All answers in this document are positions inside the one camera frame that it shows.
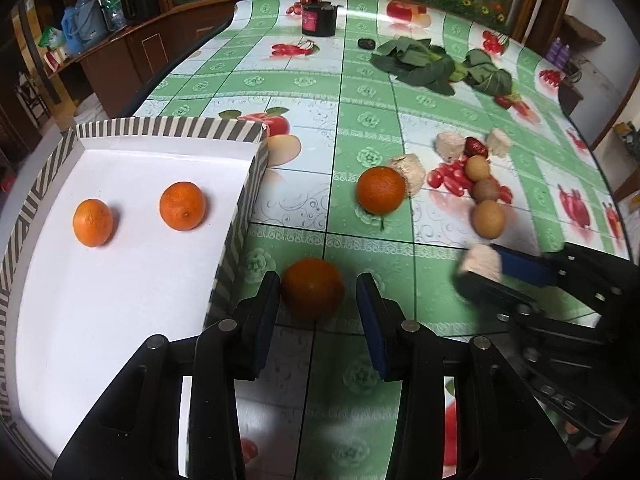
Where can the green bok choy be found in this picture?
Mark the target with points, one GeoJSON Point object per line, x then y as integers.
{"type": "Point", "coordinates": [487, 74]}
{"type": "Point", "coordinates": [415, 62]}

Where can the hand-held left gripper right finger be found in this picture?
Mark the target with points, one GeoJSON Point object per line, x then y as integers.
{"type": "Point", "coordinates": [374, 332]}

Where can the clear plastic bottle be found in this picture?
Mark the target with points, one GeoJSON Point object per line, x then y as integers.
{"type": "Point", "coordinates": [112, 10]}

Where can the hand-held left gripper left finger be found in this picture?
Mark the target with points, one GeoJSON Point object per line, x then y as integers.
{"type": "Point", "coordinates": [265, 322]}

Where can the striped white cardboard box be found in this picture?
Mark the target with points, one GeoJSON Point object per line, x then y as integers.
{"type": "Point", "coordinates": [125, 290]}

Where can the wooden counter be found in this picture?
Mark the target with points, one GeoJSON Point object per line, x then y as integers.
{"type": "Point", "coordinates": [150, 50]}

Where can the white foam fruit net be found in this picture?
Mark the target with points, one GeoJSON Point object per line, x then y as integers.
{"type": "Point", "coordinates": [448, 146]}
{"type": "Point", "coordinates": [412, 171]}
{"type": "Point", "coordinates": [498, 141]}
{"type": "Point", "coordinates": [482, 262]}

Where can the black pot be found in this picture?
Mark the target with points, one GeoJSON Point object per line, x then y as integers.
{"type": "Point", "coordinates": [141, 0]}

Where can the fruit print tablecloth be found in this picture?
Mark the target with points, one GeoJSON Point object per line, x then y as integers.
{"type": "Point", "coordinates": [320, 110]}

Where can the purple bottles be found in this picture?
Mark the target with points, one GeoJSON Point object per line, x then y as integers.
{"type": "Point", "coordinates": [561, 52]}

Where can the small black oval object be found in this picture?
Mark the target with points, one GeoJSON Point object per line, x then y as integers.
{"type": "Point", "coordinates": [366, 43]}

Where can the brown kiwi fruit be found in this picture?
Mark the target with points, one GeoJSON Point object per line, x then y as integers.
{"type": "Point", "coordinates": [489, 218]}
{"type": "Point", "coordinates": [484, 190]}
{"type": "Point", "coordinates": [477, 167]}

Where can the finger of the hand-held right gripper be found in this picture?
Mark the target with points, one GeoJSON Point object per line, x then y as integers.
{"type": "Point", "coordinates": [495, 295]}
{"type": "Point", "coordinates": [527, 266]}

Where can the green and white packet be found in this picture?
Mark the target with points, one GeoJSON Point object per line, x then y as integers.
{"type": "Point", "coordinates": [52, 40]}

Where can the blue bag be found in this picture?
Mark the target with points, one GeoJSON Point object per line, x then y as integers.
{"type": "Point", "coordinates": [82, 25]}

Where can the black jar with red label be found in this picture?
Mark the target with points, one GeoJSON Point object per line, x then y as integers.
{"type": "Point", "coordinates": [318, 20]}

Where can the orange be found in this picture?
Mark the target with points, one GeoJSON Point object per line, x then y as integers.
{"type": "Point", "coordinates": [312, 290]}
{"type": "Point", "coordinates": [182, 206]}
{"type": "Point", "coordinates": [92, 222]}
{"type": "Point", "coordinates": [380, 190]}

